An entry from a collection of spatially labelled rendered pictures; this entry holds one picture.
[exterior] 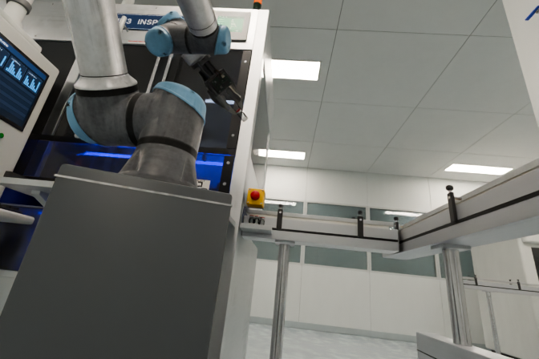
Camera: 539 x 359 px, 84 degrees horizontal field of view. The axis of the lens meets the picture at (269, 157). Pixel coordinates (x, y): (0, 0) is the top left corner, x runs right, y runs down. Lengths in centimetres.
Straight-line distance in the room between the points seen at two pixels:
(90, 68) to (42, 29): 162
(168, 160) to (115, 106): 17
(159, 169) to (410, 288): 591
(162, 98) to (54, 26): 168
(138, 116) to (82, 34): 17
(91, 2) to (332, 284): 563
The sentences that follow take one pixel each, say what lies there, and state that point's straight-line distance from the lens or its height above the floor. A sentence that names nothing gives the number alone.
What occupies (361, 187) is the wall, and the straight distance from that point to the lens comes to 631.
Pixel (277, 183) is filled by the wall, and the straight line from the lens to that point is 613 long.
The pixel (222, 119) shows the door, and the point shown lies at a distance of 147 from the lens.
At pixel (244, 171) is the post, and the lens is 133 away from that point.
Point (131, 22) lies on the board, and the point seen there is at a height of 195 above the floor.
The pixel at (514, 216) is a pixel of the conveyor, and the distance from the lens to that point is 86.
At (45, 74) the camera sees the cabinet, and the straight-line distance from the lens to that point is 183.
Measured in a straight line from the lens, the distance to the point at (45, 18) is 234.
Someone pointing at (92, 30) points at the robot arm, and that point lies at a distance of 66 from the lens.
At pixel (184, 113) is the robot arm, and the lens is 60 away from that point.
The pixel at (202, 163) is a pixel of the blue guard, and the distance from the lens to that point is 138.
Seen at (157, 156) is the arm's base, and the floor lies 85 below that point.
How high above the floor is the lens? 66
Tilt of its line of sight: 23 degrees up
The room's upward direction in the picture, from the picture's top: 6 degrees clockwise
